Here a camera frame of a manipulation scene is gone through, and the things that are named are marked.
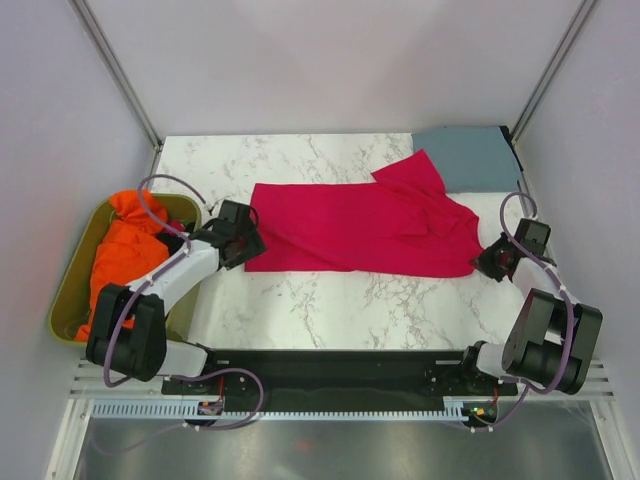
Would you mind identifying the red t-shirt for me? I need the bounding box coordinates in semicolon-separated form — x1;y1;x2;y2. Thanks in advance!
245;150;482;278

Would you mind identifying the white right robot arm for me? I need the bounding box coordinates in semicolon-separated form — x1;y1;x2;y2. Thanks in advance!
457;219;603;395

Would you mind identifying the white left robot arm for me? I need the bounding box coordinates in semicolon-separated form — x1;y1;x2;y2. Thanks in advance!
86;200;266;393

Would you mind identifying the folded blue-grey t-shirt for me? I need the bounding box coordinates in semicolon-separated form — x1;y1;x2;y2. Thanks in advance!
411;126;521;194

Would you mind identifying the orange t-shirt in bin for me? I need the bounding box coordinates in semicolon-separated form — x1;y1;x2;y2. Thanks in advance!
75;190;169;342

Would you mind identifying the olive green plastic bin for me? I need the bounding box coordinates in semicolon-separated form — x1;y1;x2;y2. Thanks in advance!
47;200;199;350

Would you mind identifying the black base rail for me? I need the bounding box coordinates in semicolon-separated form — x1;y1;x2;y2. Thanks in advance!
162;350;517;410

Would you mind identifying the white slotted cable duct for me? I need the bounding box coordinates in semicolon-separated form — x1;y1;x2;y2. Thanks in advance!
89;396;495;422

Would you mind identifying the left aluminium frame post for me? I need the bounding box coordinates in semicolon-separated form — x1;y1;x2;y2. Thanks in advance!
69;0;163;152

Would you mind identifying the aluminium frame post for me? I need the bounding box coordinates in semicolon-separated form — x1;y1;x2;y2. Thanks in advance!
69;0;163;152
510;0;600;145

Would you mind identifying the right aluminium frame post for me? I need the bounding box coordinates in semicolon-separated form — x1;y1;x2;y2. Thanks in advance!
510;0;600;145

